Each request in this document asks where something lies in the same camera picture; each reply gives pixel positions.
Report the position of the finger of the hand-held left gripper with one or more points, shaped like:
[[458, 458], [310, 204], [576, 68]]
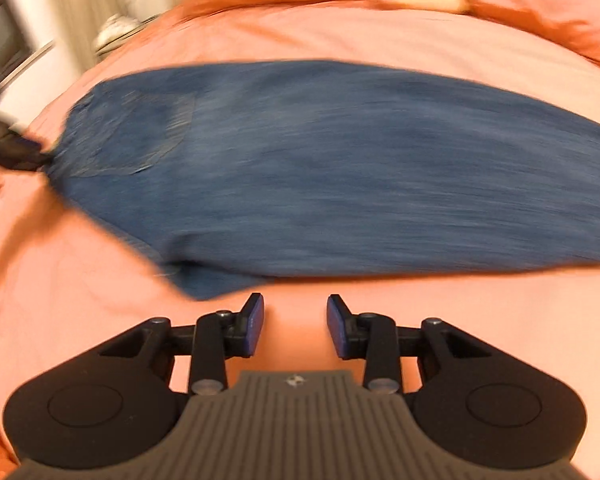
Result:
[[22, 152]]

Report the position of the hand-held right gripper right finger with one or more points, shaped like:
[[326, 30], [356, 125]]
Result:
[[337, 325]]

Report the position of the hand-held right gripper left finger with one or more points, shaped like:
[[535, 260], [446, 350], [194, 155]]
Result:
[[253, 325]]

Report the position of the blue denim pants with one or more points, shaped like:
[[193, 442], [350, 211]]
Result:
[[330, 170]]

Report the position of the dark framed window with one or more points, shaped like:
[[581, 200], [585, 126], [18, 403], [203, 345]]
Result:
[[0, 20]]

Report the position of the white power strip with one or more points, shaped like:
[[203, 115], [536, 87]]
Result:
[[115, 30]]

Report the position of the beige curtain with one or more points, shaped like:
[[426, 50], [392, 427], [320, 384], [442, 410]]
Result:
[[85, 0]]

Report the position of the orange bed sheet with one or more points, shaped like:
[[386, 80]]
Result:
[[455, 50]]

